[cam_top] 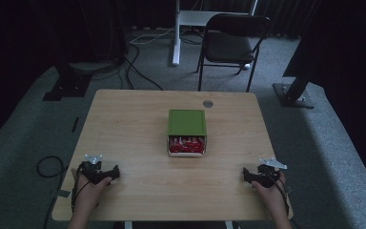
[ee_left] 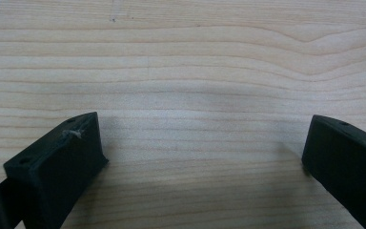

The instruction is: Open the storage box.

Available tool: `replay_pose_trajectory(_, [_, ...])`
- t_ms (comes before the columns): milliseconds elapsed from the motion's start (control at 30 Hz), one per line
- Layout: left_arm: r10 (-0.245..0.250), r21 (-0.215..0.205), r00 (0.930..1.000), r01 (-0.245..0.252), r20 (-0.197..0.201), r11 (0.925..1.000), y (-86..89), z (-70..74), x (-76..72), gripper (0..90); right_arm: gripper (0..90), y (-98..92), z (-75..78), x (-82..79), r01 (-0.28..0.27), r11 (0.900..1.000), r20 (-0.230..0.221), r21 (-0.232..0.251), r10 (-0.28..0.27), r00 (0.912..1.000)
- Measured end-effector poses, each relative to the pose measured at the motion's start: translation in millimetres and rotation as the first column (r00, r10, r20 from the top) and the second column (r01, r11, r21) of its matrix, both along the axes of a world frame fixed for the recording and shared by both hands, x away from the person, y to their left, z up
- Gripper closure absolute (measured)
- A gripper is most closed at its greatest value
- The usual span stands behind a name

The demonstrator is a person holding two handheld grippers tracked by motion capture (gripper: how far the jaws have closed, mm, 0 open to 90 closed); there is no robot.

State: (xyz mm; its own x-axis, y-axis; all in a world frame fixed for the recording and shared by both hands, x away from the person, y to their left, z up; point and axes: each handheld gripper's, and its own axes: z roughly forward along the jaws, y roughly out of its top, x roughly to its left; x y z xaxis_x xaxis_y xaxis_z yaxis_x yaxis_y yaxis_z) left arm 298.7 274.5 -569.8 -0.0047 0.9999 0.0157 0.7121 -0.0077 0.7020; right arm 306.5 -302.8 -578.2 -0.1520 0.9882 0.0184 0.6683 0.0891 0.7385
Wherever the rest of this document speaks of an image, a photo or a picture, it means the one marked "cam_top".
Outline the pile of red packets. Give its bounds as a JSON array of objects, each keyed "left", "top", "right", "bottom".
[{"left": 169, "top": 135, "right": 206, "bottom": 155}]

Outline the person's left hand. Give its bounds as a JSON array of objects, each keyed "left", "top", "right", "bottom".
[{"left": 71, "top": 167, "right": 113, "bottom": 207}]

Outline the black slanted stand with base plate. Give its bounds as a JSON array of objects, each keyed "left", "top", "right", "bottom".
[{"left": 272, "top": 56, "right": 319, "bottom": 110}]

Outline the grey tape piece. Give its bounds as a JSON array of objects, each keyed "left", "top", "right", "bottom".
[{"left": 55, "top": 189, "right": 72, "bottom": 199}]

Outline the person's right hand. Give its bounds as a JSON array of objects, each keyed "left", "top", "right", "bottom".
[{"left": 252, "top": 171, "right": 288, "bottom": 208}]

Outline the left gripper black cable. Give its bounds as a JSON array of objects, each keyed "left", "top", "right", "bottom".
[{"left": 71, "top": 164, "right": 92, "bottom": 214}]

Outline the black stand with square base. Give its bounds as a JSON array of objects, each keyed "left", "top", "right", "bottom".
[{"left": 42, "top": 60, "right": 93, "bottom": 102}]

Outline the black looped floor cable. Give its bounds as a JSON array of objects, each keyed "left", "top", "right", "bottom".
[{"left": 35, "top": 155, "right": 67, "bottom": 229}]

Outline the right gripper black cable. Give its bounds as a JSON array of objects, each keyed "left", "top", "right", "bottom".
[{"left": 265, "top": 166, "right": 292, "bottom": 218}]

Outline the black tape strip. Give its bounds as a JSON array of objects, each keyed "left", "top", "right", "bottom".
[{"left": 71, "top": 116, "right": 81, "bottom": 134}]

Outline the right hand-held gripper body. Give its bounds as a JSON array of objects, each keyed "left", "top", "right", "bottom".
[{"left": 254, "top": 157, "right": 289, "bottom": 189}]

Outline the green box lid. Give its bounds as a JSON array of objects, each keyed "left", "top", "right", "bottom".
[{"left": 166, "top": 109, "right": 208, "bottom": 138}]

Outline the white floor cable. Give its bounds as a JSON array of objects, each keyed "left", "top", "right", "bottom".
[{"left": 129, "top": 27, "right": 176, "bottom": 46}]

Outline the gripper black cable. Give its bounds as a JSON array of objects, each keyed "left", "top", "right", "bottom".
[
  {"left": 71, "top": 164, "right": 92, "bottom": 214},
  {"left": 265, "top": 166, "right": 292, "bottom": 218}
]

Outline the black folding chair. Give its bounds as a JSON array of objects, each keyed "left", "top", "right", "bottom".
[{"left": 195, "top": 12, "right": 272, "bottom": 94}]

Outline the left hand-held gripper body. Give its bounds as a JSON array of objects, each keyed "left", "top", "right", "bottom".
[{"left": 78, "top": 154, "right": 111, "bottom": 186}]

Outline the white drawer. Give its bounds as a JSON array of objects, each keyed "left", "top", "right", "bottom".
[{"left": 166, "top": 135, "right": 208, "bottom": 158}]

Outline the grey round stand base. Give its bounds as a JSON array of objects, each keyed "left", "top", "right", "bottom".
[{"left": 70, "top": 58, "right": 124, "bottom": 77}]

